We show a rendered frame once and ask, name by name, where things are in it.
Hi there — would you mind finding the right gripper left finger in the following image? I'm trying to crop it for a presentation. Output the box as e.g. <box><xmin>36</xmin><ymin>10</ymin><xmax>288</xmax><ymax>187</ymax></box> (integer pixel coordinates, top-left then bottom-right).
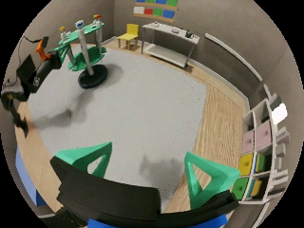
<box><xmin>54</xmin><ymin>142</ymin><xmax>112</xmax><ymax>178</ymax></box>

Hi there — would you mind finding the grey pipette with blue button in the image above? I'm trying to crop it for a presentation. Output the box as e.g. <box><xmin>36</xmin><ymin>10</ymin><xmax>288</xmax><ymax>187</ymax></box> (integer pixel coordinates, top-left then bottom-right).
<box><xmin>77</xmin><ymin>22</ymin><xmax>93</xmax><ymax>75</ymax></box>

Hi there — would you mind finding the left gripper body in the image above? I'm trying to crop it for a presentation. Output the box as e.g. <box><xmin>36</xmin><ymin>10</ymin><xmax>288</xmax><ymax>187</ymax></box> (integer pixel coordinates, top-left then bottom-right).
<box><xmin>36</xmin><ymin>40</ymin><xmax>62</xmax><ymax>80</ymax></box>

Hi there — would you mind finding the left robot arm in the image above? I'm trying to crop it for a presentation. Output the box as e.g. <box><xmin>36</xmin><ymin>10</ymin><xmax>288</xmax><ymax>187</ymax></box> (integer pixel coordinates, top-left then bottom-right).
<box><xmin>0</xmin><ymin>55</ymin><xmax>44</xmax><ymax>139</ymax></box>

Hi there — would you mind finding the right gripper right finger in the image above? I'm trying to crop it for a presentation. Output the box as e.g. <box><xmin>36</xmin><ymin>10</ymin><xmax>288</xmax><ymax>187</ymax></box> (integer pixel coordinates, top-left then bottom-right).
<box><xmin>184</xmin><ymin>152</ymin><xmax>240</xmax><ymax>210</ymax></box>

